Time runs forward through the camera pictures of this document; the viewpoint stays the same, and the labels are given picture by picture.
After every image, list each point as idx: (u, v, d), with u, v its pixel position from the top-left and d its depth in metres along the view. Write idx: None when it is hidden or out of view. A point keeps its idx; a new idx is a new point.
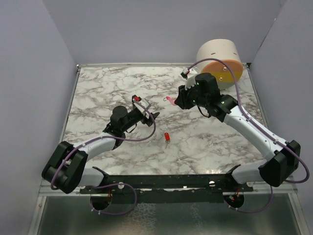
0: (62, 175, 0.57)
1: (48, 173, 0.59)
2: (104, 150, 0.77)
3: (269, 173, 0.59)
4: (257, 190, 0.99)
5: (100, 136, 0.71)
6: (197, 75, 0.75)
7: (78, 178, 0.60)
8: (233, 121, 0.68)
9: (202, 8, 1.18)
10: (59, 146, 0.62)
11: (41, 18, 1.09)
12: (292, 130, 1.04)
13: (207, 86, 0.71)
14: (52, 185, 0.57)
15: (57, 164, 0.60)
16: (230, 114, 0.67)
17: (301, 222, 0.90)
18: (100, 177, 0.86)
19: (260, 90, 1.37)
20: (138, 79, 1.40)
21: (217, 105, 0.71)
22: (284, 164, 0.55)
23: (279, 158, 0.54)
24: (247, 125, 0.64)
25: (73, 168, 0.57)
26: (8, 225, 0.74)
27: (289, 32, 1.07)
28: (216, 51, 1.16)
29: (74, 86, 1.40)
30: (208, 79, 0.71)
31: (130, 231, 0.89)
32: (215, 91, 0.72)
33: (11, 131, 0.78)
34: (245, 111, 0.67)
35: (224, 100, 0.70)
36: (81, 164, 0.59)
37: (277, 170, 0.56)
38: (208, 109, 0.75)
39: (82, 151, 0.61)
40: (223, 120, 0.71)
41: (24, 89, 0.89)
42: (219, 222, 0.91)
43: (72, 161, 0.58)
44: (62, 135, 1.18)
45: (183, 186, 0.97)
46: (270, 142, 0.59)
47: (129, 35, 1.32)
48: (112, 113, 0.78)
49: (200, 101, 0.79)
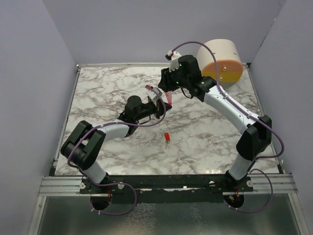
0: (80, 152, 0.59)
1: (67, 149, 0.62)
2: (118, 135, 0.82)
3: (244, 146, 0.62)
4: (257, 190, 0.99)
5: (116, 122, 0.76)
6: (181, 57, 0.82)
7: (94, 158, 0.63)
8: (212, 100, 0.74)
9: (202, 8, 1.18)
10: (79, 125, 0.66)
11: (41, 18, 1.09)
12: (291, 130, 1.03)
13: (189, 67, 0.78)
14: (69, 160, 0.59)
15: (76, 141, 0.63)
16: (208, 93, 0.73)
17: (301, 222, 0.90)
18: (102, 174, 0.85)
19: (260, 90, 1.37)
20: (138, 79, 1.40)
21: (197, 85, 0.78)
22: (256, 136, 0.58)
23: (252, 130, 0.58)
24: (223, 102, 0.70)
25: (92, 145, 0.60)
26: (9, 226, 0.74)
27: (289, 32, 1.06)
28: (216, 51, 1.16)
29: (74, 86, 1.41)
30: (190, 60, 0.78)
31: (130, 231, 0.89)
32: (196, 72, 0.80)
33: (11, 131, 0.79)
34: (222, 91, 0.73)
35: (204, 81, 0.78)
36: (101, 142, 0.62)
37: (249, 142, 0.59)
38: (190, 90, 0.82)
39: (100, 131, 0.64)
40: (203, 100, 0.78)
41: (24, 88, 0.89)
42: (219, 222, 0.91)
43: (92, 139, 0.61)
44: (62, 135, 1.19)
45: (183, 186, 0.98)
46: (244, 116, 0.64)
47: (129, 35, 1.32)
48: (128, 102, 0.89)
49: (183, 82, 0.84)
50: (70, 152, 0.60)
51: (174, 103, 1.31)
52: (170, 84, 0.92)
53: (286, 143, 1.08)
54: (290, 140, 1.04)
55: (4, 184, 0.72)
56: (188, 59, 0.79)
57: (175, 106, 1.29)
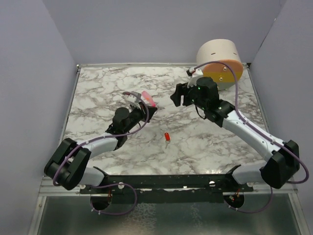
0: (64, 172, 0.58)
1: (51, 169, 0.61)
2: (106, 149, 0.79)
3: (271, 174, 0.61)
4: (257, 190, 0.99)
5: (103, 136, 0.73)
6: (200, 79, 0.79)
7: (79, 177, 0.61)
8: (231, 126, 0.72)
9: (202, 8, 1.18)
10: (63, 143, 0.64)
11: (41, 18, 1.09)
12: (291, 130, 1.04)
13: (208, 92, 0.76)
14: (54, 180, 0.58)
15: (60, 160, 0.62)
16: (227, 119, 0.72)
17: (301, 222, 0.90)
18: (100, 177, 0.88)
19: (260, 90, 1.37)
20: (138, 79, 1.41)
21: (215, 111, 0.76)
22: (282, 163, 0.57)
23: (278, 158, 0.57)
24: (245, 128, 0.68)
25: (76, 165, 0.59)
26: (9, 226, 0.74)
27: (289, 33, 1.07)
28: (216, 51, 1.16)
29: (74, 86, 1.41)
30: (210, 85, 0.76)
31: (131, 231, 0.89)
32: (214, 97, 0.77)
33: (11, 131, 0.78)
34: (241, 115, 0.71)
35: (222, 106, 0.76)
36: (86, 159, 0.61)
37: (276, 170, 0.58)
38: (206, 113, 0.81)
39: (85, 148, 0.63)
40: (222, 125, 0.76)
41: (24, 88, 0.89)
42: (219, 222, 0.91)
43: (76, 157, 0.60)
44: (62, 135, 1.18)
45: (183, 186, 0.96)
46: (268, 142, 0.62)
47: (129, 35, 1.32)
48: (115, 114, 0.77)
49: (200, 103, 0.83)
50: (55, 172, 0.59)
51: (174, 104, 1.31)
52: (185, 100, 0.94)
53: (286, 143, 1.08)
54: (290, 140, 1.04)
55: (4, 184, 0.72)
56: (208, 84, 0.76)
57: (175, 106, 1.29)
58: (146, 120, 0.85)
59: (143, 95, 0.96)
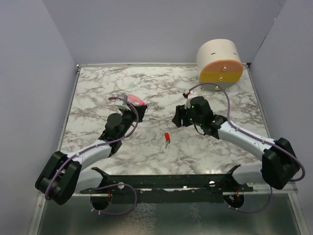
0: (55, 186, 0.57)
1: (42, 183, 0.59)
2: (100, 158, 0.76)
3: (270, 175, 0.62)
4: (257, 190, 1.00)
5: (95, 145, 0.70)
6: (192, 99, 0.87)
7: (71, 190, 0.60)
8: (226, 135, 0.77)
9: (202, 8, 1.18)
10: (53, 156, 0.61)
11: (41, 18, 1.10)
12: (291, 130, 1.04)
13: (201, 108, 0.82)
14: (46, 195, 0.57)
15: (51, 175, 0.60)
16: (220, 129, 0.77)
17: (301, 222, 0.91)
18: (99, 179, 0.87)
19: (260, 90, 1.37)
20: (138, 79, 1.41)
21: (210, 124, 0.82)
22: (276, 159, 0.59)
23: (270, 155, 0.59)
24: (236, 134, 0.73)
25: (66, 180, 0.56)
26: (9, 226, 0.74)
27: (289, 32, 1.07)
28: (216, 51, 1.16)
29: (74, 86, 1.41)
30: (201, 103, 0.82)
31: (131, 231, 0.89)
32: (208, 112, 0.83)
33: (11, 131, 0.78)
34: (234, 124, 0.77)
35: (215, 119, 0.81)
36: (77, 174, 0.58)
37: (272, 169, 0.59)
38: (203, 128, 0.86)
39: (76, 162, 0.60)
40: (219, 136, 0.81)
41: (24, 88, 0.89)
42: (219, 222, 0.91)
43: (65, 172, 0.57)
44: (62, 135, 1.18)
45: (183, 186, 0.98)
46: (259, 143, 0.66)
47: (128, 35, 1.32)
48: (107, 121, 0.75)
49: (196, 121, 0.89)
50: (46, 187, 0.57)
51: (174, 104, 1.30)
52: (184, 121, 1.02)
53: None
54: (290, 140, 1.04)
55: (3, 184, 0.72)
56: (199, 101, 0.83)
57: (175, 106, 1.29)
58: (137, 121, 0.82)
59: (129, 98, 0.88)
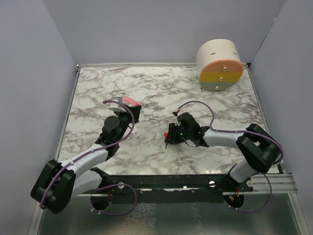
0: (51, 195, 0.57)
1: (37, 193, 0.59)
2: (97, 163, 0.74)
3: (254, 162, 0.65)
4: (257, 190, 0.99)
5: (91, 150, 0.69)
6: (179, 115, 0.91)
7: (67, 197, 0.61)
8: (212, 139, 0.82)
9: (202, 8, 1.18)
10: (47, 166, 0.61)
11: (41, 18, 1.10)
12: (291, 129, 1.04)
13: (187, 123, 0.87)
14: (42, 204, 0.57)
15: (46, 184, 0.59)
16: (205, 136, 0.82)
17: (301, 222, 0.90)
18: (98, 181, 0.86)
19: (260, 90, 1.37)
20: (138, 79, 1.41)
21: (198, 136, 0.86)
22: (249, 142, 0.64)
23: (244, 140, 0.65)
24: (216, 135, 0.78)
25: (61, 190, 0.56)
26: (9, 226, 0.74)
27: (289, 32, 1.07)
28: (216, 51, 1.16)
29: (74, 86, 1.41)
30: (187, 117, 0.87)
31: (131, 231, 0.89)
32: (195, 126, 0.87)
33: (11, 131, 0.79)
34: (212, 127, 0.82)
35: (201, 130, 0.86)
36: (71, 182, 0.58)
37: (250, 153, 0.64)
38: (192, 140, 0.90)
39: (71, 171, 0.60)
40: (209, 144, 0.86)
41: (24, 88, 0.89)
42: (219, 222, 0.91)
43: (60, 181, 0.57)
44: (62, 135, 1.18)
45: (183, 186, 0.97)
46: (234, 134, 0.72)
47: (128, 36, 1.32)
48: (105, 124, 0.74)
49: (186, 135, 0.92)
50: (42, 196, 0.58)
51: (174, 104, 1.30)
52: (176, 138, 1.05)
53: (286, 142, 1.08)
54: (290, 140, 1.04)
55: (4, 183, 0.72)
56: (184, 117, 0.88)
57: (175, 106, 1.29)
58: (134, 122, 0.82)
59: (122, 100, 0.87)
